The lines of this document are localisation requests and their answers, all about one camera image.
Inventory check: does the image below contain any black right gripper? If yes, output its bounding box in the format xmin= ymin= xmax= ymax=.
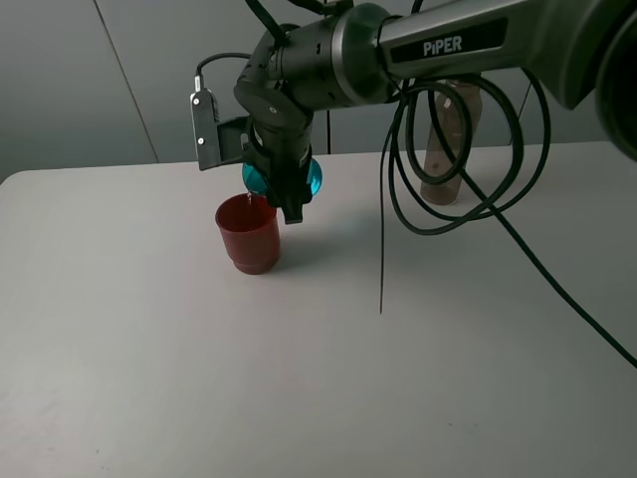
xmin=244 ymin=112 xmax=314 ymax=224

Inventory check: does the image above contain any teal transparent plastic cup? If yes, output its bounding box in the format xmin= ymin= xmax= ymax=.
xmin=242 ymin=158 xmax=323 ymax=196

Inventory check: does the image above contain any smoky transparent plastic bottle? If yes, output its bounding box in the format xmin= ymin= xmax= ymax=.
xmin=420 ymin=81 xmax=483 ymax=206

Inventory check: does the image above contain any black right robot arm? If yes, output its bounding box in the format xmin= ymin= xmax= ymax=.
xmin=234 ymin=1 xmax=636 ymax=223

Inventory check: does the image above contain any red plastic cup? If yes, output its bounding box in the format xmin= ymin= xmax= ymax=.
xmin=215 ymin=193 xmax=281 ymax=275

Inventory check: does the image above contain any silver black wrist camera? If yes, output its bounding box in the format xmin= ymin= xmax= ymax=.
xmin=190 ymin=89 xmax=248 ymax=171

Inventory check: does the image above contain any black camera cable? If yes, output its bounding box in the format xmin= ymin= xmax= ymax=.
xmin=193 ymin=0 xmax=637 ymax=369

